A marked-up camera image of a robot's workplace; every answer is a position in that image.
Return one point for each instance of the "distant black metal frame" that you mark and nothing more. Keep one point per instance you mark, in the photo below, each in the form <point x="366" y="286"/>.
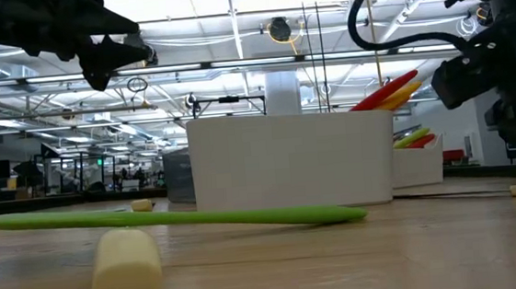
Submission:
<point x="229" y="99"/>

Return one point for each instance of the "red silicone spoon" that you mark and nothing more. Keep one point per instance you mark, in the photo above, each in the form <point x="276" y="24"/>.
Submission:
<point x="424" y="141"/>

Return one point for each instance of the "yellow silicone spatula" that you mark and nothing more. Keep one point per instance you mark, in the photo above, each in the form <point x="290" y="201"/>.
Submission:
<point x="406" y="92"/>

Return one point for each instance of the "person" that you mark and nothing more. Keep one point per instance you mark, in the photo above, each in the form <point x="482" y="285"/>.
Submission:
<point x="139" y="177"/>

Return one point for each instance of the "light green silicone spoon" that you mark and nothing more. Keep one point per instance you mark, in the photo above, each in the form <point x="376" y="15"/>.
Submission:
<point x="412" y="138"/>

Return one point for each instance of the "distant black workstation frame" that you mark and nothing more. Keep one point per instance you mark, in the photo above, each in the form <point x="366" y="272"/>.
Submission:
<point x="81" y="172"/>

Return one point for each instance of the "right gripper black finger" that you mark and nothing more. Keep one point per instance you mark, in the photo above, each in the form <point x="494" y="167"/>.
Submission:
<point x="500" y="114"/>

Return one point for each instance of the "red seat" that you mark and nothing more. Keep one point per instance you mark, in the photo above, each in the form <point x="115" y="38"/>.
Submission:
<point x="453" y="155"/>

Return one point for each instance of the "red silicone spatula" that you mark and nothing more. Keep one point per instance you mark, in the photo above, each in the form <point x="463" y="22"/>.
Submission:
<point x="383" y="90"/>

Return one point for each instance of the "green silicone spatula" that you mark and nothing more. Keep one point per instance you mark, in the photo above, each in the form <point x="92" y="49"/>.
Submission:
<point x="176" y="215"/>

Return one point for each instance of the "long ceiling light bar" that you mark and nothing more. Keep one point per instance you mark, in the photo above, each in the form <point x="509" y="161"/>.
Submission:
<point x="256" y="62"/>

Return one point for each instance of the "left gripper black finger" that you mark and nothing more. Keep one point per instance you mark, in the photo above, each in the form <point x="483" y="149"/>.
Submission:
<point x="107" y="22"/>
<point x="108" y="59"/>

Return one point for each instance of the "grey translucent plastic bin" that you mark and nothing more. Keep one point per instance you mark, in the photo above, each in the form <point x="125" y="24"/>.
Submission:
<point x="178" y="176"/>

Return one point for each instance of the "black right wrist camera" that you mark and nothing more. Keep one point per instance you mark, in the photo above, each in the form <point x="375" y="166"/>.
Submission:
<point x="462" y="77"/>

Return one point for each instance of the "white building pillar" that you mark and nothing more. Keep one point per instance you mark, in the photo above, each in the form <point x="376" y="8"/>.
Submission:
<point x="282" y="92"/>

